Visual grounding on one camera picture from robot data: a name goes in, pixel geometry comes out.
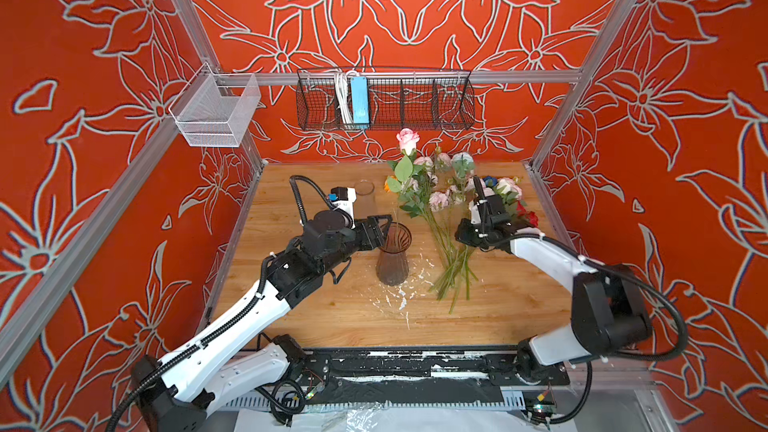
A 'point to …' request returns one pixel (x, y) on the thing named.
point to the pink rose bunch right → (508, 190)
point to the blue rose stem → (490, 181)
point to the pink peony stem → (459, 268)
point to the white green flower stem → (463, 165)
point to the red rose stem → (532, 218)
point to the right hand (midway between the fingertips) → (451, 230)
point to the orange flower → (386, 183)
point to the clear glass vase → (364, 201)
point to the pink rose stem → (410, 181)
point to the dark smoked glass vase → (392, 262)
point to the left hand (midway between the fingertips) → (383, 218)
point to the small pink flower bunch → (437, 190)
